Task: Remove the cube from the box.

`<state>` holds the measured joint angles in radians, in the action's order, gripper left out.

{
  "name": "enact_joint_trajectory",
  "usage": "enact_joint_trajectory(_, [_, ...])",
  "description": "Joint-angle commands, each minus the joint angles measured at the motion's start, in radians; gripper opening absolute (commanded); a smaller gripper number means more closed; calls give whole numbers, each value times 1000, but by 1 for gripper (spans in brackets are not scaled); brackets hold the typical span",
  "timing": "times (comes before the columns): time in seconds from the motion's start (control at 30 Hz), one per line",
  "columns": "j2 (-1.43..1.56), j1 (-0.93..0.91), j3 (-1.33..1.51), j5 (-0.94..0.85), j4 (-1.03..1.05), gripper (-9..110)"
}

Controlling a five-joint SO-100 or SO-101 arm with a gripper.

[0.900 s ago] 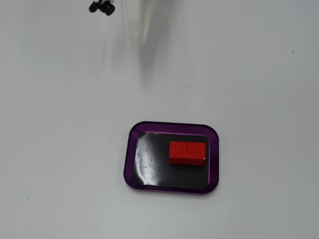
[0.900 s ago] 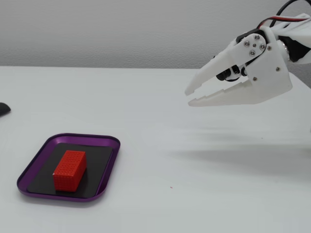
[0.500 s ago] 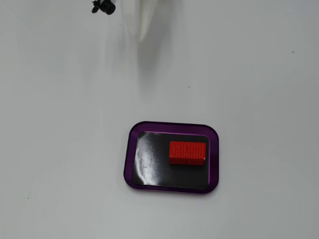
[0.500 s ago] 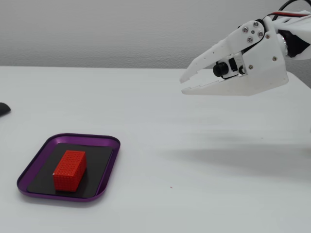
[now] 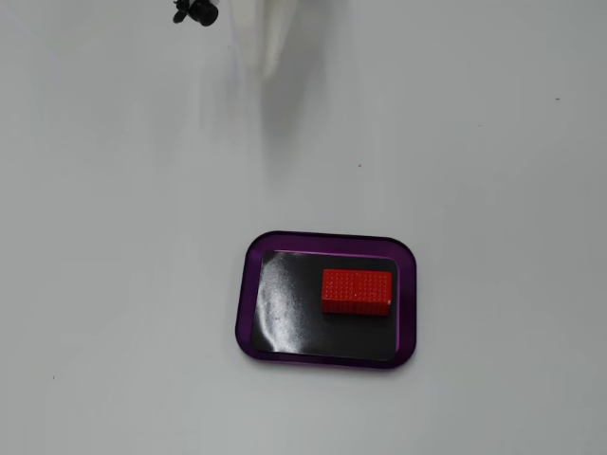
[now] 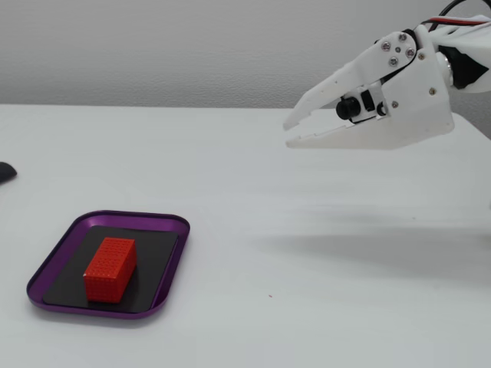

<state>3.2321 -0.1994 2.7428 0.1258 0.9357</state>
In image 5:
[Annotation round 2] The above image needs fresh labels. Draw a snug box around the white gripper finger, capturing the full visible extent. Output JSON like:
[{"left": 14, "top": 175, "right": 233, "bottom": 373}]
[{"left": 234, "top": 0, "right": 328, "bottom": 86}]

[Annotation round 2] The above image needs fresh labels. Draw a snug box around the red textured block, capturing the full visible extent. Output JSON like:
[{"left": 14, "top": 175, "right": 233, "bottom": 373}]
[{"left": 321, "top": 268, "right": 394, "bottom": 317}]

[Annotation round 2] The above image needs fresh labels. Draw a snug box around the purple metal tray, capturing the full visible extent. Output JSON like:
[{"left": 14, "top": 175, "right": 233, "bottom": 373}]
[{"left": 233, "top": 230, "right": 419, "bottom": 373}]

